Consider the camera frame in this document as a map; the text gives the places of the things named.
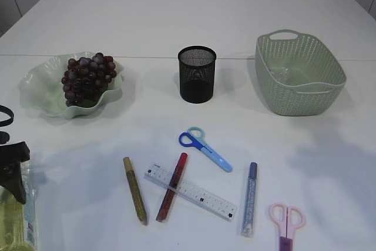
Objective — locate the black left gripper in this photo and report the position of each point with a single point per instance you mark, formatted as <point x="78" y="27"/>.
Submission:
<point x="11" y="179"/>

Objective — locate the yellow liquid plastic bottle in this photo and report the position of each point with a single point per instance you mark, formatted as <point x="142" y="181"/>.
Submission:
<point x="19" y="230"/>

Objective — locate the red grape bunch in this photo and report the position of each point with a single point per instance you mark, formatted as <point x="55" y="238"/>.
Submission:
<point x="86" y="79"/>

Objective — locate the pink scissors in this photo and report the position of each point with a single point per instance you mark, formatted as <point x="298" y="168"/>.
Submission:
<point x="286" y="227"/>

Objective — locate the clear plastic sheet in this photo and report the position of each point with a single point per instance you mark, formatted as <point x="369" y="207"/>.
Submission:
<point x="282" y="74"/>

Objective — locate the green wavy glass plate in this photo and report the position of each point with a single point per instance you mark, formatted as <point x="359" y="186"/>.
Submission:
<point x="42" y="89"/>

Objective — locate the gold glitter pen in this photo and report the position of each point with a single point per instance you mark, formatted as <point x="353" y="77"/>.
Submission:
<point x="135" y="191"/>

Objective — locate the red glitter pen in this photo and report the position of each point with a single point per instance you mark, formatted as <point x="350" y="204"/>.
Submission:
<point x="169" y="195"/>

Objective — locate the clear plastic ruler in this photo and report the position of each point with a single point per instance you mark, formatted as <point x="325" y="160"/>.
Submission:
<point x="192" y="193"/>

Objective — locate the black mesh pen holder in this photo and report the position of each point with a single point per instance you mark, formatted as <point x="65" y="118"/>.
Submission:
<point x="196" y="73"/>

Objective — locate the silver blue glitter pen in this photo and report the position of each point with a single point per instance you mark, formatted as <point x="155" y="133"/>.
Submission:
<point x="249" y="203"/>

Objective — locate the green plastic woven basket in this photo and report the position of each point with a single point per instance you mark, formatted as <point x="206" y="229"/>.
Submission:
<point x="316" y="79"/>

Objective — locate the blue scissors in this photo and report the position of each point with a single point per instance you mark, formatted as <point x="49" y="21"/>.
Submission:
<point x="194" y="137"/>

